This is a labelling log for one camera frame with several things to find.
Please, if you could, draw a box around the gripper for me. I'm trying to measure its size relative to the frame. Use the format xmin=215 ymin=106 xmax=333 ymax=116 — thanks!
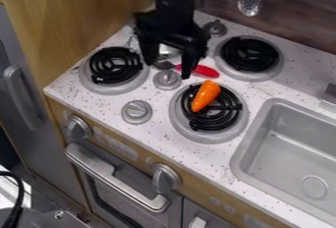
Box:
xmin=132 ymin=6 xmax=213 ymax=81

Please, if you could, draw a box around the red fork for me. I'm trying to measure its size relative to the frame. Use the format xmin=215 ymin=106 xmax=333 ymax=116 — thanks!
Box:
xmin=173 ymin=62 xmax=222 ymax=80

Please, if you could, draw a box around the toy stove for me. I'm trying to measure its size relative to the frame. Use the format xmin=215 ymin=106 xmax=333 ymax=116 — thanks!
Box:
xmin=77 ymin=19 xmax=285 ymax=145

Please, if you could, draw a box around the orange toy carrot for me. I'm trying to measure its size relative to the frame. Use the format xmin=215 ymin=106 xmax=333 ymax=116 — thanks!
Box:
xmin=189 ymin=79 xmax=224 ymax=114

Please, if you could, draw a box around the grey toy fridge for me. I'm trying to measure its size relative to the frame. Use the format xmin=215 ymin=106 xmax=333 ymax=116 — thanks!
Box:
xmin=0 ymin=2 xmax=89 ymax=208

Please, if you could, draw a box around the toy sink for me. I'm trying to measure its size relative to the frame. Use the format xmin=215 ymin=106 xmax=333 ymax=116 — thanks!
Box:
xmin=228 ymin=97 xmax=336 ymax=227

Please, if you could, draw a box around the tap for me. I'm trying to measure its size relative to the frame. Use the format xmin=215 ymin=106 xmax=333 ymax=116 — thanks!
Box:
xmin=317 ymin=82 xmax=336 ymax=114

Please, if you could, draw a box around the black cable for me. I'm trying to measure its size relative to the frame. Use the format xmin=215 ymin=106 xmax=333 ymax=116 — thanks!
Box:
xmin=0 ymin=170 xmax=27 ymax=228

